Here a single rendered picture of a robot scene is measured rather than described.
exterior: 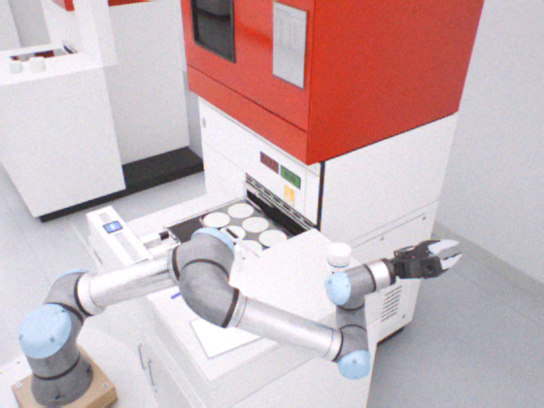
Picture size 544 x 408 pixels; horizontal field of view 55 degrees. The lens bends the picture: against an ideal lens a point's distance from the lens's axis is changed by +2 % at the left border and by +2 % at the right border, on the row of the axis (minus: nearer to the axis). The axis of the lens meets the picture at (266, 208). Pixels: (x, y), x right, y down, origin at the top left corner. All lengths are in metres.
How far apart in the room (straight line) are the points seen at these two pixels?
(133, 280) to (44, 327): 0.23
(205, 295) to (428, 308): 2.00
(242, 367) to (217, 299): 0.29
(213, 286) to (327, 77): 0.73
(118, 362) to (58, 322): 0.31
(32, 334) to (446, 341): 2.06
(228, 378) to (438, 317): 1.78
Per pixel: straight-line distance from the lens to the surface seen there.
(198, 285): 1.16
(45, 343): 1.36
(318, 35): 1.49
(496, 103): 3.02
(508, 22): 2.94
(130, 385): 1.56
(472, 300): 3.13
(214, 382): 1.36
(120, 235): 1.85
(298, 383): 1.62
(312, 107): 1.56
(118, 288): 1.37
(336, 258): 1.55
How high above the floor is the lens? 2.03
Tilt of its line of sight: 34 degrees down
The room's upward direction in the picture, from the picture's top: straight up
